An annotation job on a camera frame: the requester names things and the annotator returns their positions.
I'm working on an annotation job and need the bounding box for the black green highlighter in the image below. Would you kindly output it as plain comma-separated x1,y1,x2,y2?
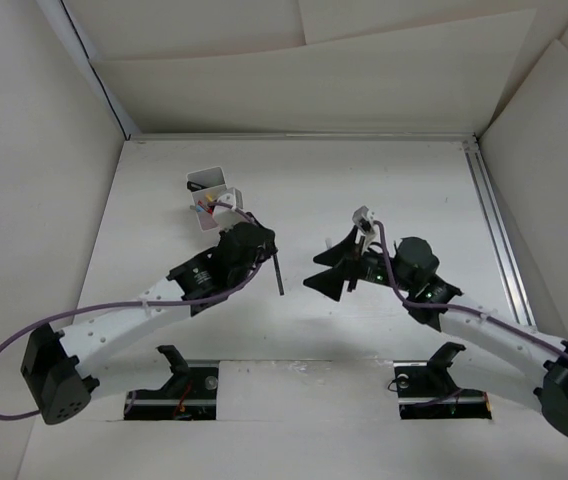
186,181,207,192

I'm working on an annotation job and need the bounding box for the black blue pen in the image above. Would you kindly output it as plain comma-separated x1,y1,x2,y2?
273,253,285,296

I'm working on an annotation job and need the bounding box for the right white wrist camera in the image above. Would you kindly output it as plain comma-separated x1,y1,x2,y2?
352,206,377,250

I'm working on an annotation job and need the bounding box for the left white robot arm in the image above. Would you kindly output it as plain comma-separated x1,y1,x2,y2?
21,222,277,425

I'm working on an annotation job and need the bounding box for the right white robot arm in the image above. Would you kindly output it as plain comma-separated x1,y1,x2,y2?
303,228,568,438

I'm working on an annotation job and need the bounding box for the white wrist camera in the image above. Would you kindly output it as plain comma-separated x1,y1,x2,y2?
210,188,243,218
352,206,377,250

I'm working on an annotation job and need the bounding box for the aluminium rail right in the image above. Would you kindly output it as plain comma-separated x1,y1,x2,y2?
462,136,536,326

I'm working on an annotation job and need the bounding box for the white three-compartment organizer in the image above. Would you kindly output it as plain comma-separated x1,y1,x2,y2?
186,166,239,232

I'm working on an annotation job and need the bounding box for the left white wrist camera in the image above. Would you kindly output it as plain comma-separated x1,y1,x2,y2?
210,188,243,218

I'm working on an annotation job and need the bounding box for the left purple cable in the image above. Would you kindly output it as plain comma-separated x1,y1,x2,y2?
0,199,265,422

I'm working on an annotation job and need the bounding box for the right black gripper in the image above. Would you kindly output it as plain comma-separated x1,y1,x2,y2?
303,225,415,302

